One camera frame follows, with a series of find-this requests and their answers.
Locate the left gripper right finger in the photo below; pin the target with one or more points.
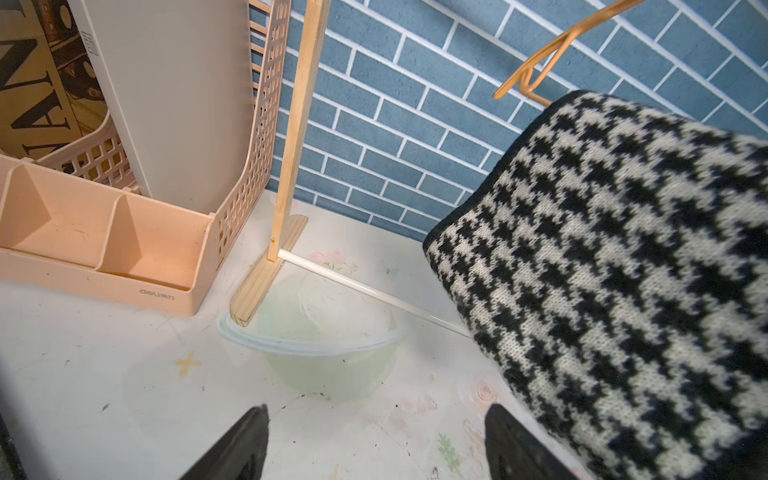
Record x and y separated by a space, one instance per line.
514 453

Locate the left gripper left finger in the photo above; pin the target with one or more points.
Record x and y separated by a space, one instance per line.
240 453

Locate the black white houndstooth scarf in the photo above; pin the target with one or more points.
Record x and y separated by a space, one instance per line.
614 266

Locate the orange wooden clothes hanger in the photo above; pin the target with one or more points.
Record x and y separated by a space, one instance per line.
537 67

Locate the pink plastic file organizer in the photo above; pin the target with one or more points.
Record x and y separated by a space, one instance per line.
78 222

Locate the beige grey folder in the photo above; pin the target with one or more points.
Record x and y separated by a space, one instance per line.
177 79

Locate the brown wanted poster book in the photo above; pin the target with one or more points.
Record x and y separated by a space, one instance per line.
50 96

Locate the wooden clothes rack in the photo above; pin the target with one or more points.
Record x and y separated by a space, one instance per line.
287 228

